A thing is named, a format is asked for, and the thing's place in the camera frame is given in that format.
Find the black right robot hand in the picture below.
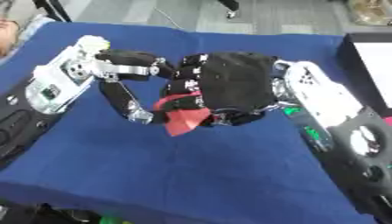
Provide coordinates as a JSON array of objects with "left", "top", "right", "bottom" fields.
[{"left": 151, "top": 52, "right": 281, "bottom": 128}]

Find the thin white cable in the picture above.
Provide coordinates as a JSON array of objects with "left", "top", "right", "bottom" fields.
[{"left": 151, "top": 6, "right": 187, "bottom": 31}]

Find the tan bag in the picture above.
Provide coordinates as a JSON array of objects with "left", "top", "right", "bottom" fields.
[{"left": 347, "top": 0, "right": 392, "bottom": 26}]

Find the black tripod leg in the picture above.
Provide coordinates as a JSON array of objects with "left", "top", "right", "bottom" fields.
[{"left": 31, "top": 0, "right": 74, "bottom": 24}]

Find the red block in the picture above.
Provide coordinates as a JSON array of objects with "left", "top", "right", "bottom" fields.
[{"left": 151, "top": 90, "right": 214, "bottom": 137}]

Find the person's hand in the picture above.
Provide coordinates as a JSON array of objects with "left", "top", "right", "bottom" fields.
[{"left": 0, "top": 17, "right": 22, "bottom": 57}]

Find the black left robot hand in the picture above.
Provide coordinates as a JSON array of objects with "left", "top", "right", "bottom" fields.
[{"left": 93, "top": 48, "right": 178, "bottom": 125}]

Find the black box with white inside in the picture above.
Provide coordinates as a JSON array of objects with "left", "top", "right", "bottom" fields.
[{"left": 335, "top": 32, "right": 392, "bottom": 117}]

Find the black chair leg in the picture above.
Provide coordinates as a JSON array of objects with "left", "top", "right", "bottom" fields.
[{"left": 217, "top": 0, "right": 242, "bottom": 19}]

